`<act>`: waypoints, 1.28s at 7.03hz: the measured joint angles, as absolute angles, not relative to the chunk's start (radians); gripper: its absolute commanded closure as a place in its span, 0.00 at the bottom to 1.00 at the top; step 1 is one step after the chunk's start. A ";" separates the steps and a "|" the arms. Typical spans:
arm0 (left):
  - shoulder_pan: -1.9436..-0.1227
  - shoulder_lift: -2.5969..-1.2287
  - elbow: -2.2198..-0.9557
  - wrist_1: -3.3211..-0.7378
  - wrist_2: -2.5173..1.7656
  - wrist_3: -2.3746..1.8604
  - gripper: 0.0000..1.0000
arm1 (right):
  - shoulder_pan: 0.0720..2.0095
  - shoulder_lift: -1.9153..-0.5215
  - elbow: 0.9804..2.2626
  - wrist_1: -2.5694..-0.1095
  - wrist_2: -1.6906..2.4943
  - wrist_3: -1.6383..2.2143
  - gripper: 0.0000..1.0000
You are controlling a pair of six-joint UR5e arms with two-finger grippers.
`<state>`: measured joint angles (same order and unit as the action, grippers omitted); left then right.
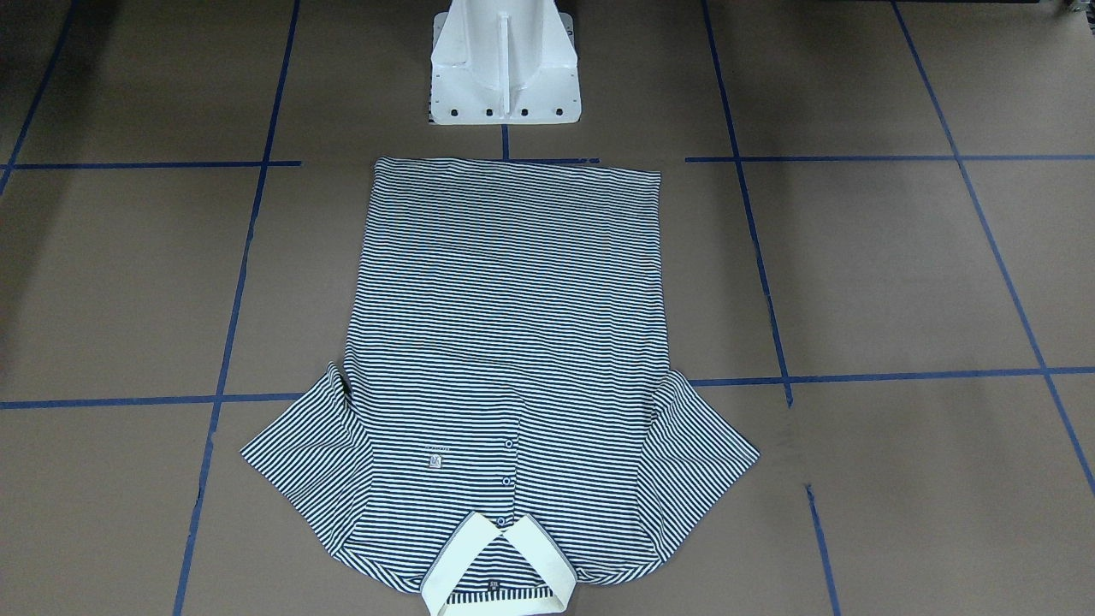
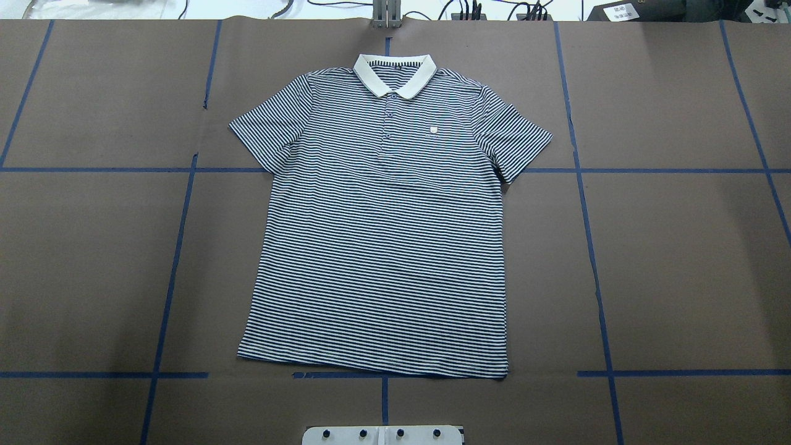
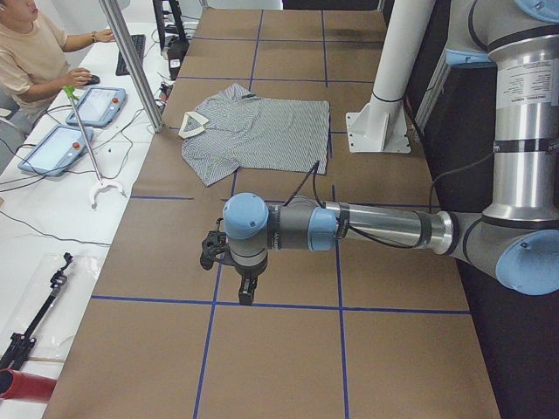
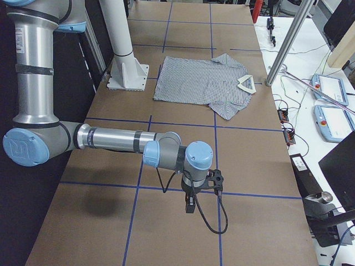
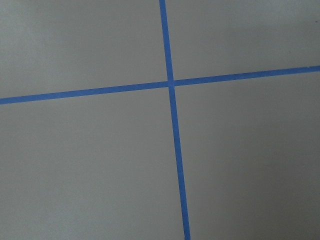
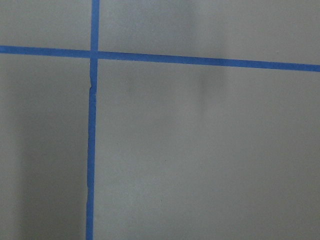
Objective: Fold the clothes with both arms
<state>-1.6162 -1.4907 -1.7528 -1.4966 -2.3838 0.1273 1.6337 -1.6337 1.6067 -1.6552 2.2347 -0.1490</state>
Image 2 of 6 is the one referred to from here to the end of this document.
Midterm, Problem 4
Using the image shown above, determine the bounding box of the navy white striped polo shirt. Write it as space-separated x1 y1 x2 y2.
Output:
229 54 553 379

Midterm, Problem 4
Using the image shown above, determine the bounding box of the black power box with label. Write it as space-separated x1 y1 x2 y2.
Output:
585 1 728 23

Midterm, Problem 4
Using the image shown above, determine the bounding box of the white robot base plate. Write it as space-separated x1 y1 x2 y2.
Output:
301 425 466 444

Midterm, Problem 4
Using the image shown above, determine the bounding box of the aluminium frame post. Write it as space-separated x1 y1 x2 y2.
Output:
371 0 403 29

